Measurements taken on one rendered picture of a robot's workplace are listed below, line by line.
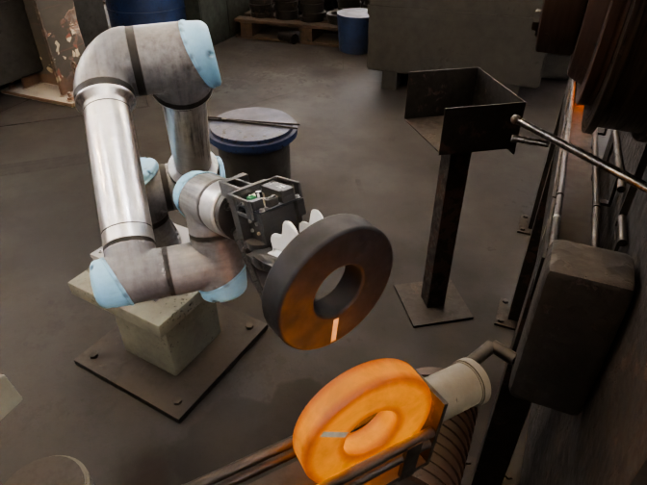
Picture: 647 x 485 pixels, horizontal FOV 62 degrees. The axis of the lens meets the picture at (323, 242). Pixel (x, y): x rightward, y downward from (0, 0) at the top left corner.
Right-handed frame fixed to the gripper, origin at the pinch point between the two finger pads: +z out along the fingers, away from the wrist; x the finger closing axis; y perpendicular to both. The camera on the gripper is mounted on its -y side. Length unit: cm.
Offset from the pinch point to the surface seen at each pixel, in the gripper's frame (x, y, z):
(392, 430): -0.2, -17.7, 6.9
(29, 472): -35, -25, -29
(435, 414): 4.8, -17.7, 8.6
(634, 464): 11.9, -17.0, 26.4
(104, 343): -13, -55, -111
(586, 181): 76, -18, -16
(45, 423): -35, -61, -95
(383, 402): -1.9, -11.7, 8.5
